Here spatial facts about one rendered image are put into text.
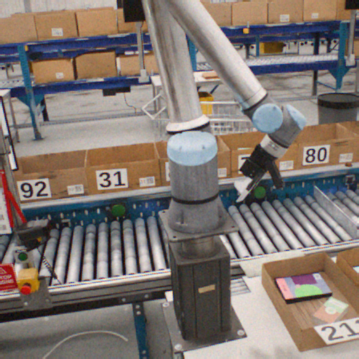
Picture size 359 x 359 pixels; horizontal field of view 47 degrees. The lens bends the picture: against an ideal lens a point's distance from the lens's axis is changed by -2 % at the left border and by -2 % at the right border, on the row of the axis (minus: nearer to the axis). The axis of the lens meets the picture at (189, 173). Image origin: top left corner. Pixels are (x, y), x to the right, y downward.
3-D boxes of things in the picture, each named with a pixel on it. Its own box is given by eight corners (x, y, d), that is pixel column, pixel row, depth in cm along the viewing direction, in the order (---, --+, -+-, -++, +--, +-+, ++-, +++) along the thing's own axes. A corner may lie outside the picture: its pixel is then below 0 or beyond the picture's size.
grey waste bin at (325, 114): (363, 152, 500) (369, 100, 475) (324, 156, 495) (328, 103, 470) (344, 139, 546) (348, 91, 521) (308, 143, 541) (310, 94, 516)
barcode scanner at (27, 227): (54, 247, 159) (46, 223, 155) (24, 255, 158) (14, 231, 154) (57, 238, 165) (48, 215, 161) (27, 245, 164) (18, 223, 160)
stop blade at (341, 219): (354, 241, 200) (356, 225, 196) (312, 199, 241) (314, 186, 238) (355, 241, 200) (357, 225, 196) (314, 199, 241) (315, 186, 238)
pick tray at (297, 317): (299, 352, 136) (300, 330, 132) (260, 283, 171) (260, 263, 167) (376, 336, 140) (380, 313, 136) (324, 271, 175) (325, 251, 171)
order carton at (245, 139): (231, 179, 236) (230, 151, 229) (218, 160, 262) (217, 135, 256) (296, 171, 241) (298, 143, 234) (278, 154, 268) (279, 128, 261)
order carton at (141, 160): (89, 196, 225) (84, 167, 218) (91, 175, 252) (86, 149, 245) (162, 187, 230) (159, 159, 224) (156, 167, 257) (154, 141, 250)
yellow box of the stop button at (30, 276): (18, 296, 162) (14, 282, 159) (22, 283, 170) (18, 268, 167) (56, 292, 164) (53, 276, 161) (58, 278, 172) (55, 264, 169)
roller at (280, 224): (296, 258, 193) (296, 249, 191) (260, 207, 241) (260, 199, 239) (305, 256, 194) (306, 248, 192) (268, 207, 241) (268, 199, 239)
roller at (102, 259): (97, 289, 181) (95, 280, 179) (99, 229, 228) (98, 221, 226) (108, 287, 181) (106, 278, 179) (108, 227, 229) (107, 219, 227)
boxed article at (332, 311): (312, 322, 148) (312, 315, 146) (330, 304, 156) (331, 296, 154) (329, 332, 143) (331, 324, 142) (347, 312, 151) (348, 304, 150)
